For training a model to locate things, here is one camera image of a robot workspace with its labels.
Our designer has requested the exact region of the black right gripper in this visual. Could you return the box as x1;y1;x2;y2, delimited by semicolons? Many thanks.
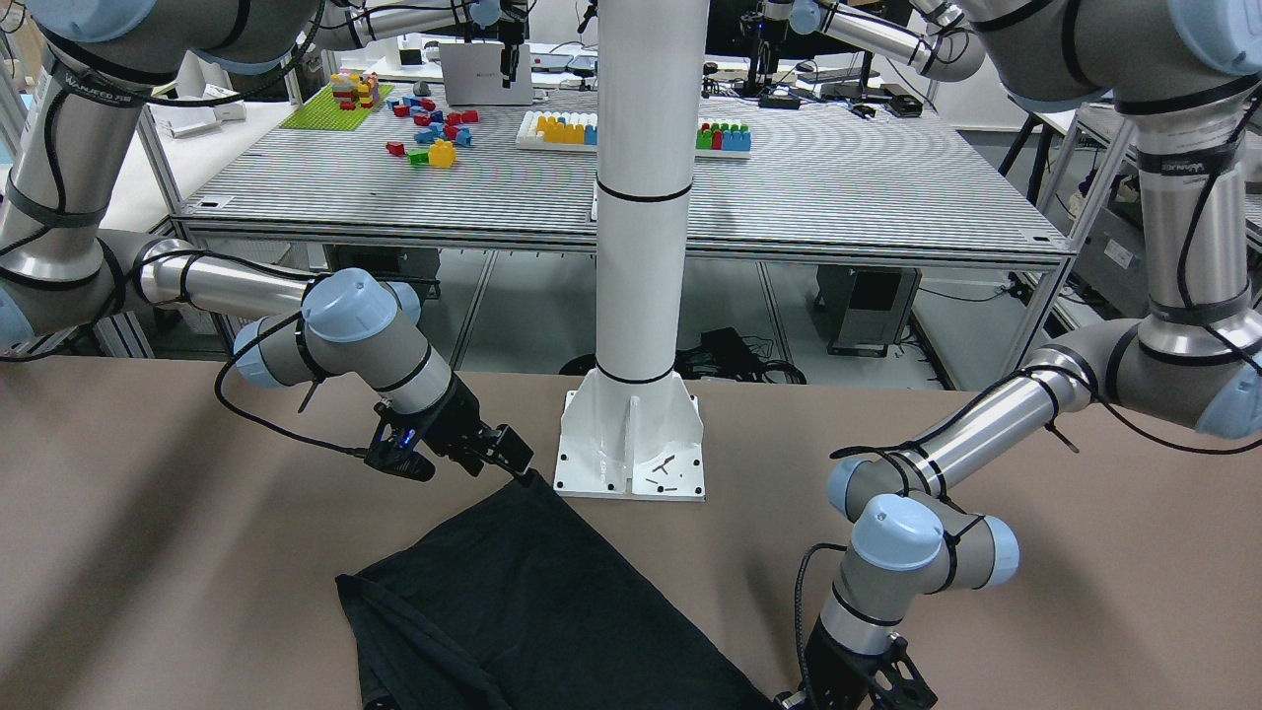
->
413;376;535;479

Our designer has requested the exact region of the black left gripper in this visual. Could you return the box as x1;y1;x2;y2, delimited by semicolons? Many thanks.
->
804;620;912;709

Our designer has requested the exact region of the black graphic t-shirt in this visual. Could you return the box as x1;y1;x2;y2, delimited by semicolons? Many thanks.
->
334;480;772;709

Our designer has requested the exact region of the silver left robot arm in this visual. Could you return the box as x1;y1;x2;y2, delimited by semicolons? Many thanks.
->
798;1;1259;709

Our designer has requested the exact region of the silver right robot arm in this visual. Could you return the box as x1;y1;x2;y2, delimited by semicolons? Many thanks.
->
3;1;535;484

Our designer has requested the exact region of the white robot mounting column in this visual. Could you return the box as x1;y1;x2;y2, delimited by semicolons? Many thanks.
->
553;1;708;502

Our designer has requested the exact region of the yellow blocks white tray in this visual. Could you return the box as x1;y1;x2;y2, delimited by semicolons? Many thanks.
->
515;108;598;153

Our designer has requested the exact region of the green blocks white tray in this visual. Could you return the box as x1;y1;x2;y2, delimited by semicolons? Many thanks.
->
694;121;753;159

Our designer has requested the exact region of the green lego baseplate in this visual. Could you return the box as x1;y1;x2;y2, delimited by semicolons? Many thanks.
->
279;77;392;131

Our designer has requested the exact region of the striped background work table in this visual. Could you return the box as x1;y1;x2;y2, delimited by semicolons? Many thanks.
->
175;98;1076;382

